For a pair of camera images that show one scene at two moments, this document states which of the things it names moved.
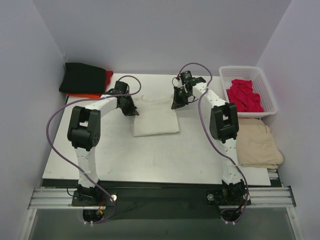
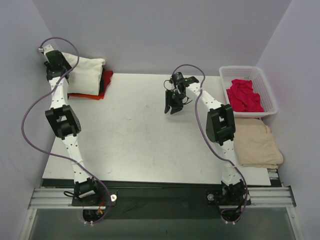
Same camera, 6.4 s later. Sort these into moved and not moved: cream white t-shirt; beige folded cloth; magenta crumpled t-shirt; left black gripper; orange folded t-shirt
Moved: cream white t-shirt; left black gripper
Not moved: orange folded t-shirt; magenta crumpled t-shirt; beige folded cloth
